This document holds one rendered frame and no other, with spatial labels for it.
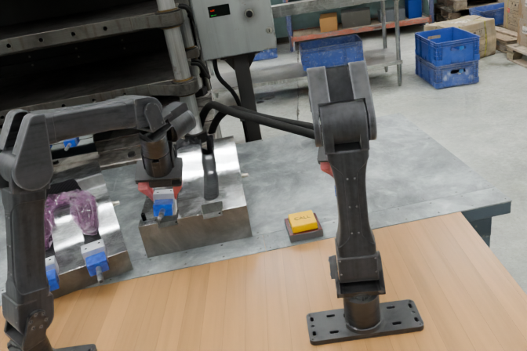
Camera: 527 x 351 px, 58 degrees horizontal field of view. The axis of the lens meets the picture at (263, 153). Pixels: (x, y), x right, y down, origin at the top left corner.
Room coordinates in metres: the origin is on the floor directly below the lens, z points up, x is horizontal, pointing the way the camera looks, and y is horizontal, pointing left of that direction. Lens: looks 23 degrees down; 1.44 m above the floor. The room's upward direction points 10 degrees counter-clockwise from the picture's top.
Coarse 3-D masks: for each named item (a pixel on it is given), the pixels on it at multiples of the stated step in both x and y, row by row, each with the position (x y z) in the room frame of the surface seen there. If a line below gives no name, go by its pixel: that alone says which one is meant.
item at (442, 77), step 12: (420, 60) 4.51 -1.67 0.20; (420, 72) 4.56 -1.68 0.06; (432, 72) 4.24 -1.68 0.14; (444, 72) 4.13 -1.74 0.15; (456, 72) 4.12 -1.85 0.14; (468, 72) 4.13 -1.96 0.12; (432, 84) 4.25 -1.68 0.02; (444, 84) 4.14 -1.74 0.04; (456, 84) 4.13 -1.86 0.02; (468, 84) 4.14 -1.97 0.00
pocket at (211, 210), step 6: (204, 204) 1.03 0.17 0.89; (210, 204) 1.03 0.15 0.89; (216, 204) 1.03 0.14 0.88; (222, 204) 1.04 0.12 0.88; (204, 210) 1.03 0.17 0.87; (210, 210) 1.03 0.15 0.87; (216, 210) 1.03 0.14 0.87; (204, 216) 1.02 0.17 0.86; (210, 216) 0.99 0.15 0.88; (216, 216) 0.99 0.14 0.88
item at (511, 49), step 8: (520, 0) 4.68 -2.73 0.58; (520, 8) 4.67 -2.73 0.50; (520, 16) 4.66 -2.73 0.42; (520, 24) 4.65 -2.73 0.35; (520, 32) 4.63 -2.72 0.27; (520, 40) 4.63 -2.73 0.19; (512, 48) 4.59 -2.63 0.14; (520, 48) 4.53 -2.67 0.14; (512, 56) 4.58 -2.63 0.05; (520, 56) 4.57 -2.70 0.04; (520, 64) 4.42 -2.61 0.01
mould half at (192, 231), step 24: (192, 144) 1.34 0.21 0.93; (216, 144) 1.31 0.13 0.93; (192, 168) 1.23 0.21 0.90; (192, 192) 1.12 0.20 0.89; (240, 192) 1.06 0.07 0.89; (192, 216) 0.99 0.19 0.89; (240, 216) 0.99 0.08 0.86; (144, 240) 0.98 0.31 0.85; (168, 240) 0.98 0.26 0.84; (192, 240) 0.99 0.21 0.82; (216, 240) 0.99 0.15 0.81
